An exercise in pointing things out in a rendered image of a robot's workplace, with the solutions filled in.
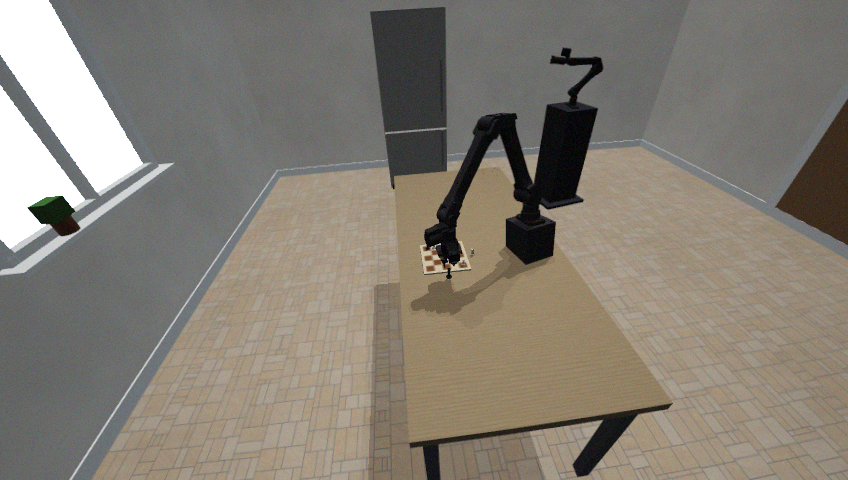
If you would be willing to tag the brown and cream chessboard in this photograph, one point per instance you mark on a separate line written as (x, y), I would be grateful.
(433, 265)

